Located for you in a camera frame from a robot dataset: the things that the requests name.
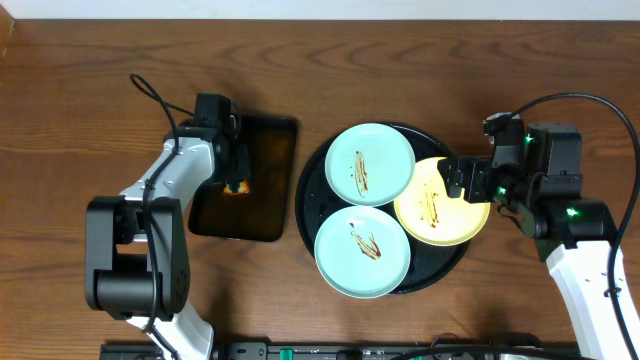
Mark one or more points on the light blue plate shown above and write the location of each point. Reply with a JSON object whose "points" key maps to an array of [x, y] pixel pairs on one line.
{"points": [[369, 164], [362, 252]]}

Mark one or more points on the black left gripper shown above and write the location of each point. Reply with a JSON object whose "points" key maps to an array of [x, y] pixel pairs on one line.
{"points": [[240, 170]]}

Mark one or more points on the dark rectangular water tray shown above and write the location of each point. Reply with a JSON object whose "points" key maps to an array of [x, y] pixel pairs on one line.
{"points": [[257, 210]]}

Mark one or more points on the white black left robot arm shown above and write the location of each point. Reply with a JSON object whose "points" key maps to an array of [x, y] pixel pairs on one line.
{"points": [[136, 259]]}

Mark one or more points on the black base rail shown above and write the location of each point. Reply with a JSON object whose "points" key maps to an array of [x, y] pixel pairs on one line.
{"points": [[262, 351]]}

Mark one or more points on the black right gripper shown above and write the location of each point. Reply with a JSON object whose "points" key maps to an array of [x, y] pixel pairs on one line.
{"points": [[477, 168]]}

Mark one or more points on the yellow plate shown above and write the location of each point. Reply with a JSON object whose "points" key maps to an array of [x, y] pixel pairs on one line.
{"points": [[428, 214]]}

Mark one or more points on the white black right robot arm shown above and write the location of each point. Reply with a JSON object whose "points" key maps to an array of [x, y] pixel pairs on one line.
{"points": [[534, 174]]}

